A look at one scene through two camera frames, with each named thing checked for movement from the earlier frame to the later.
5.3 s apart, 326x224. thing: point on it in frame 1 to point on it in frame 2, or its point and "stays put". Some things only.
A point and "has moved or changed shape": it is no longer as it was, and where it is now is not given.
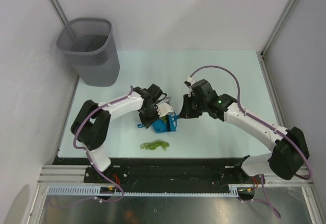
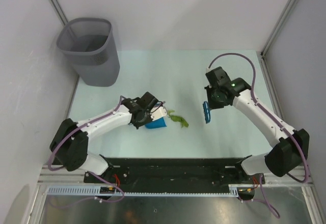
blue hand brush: (171, 121) has moved or changed shape
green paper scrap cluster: (154, 145) to (183, 122)
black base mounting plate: (166, 172) stays put
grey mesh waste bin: (89, 43) stays put
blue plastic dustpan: (158, 125) has moved or changed shape
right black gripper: (186, 112) to (212, 105)
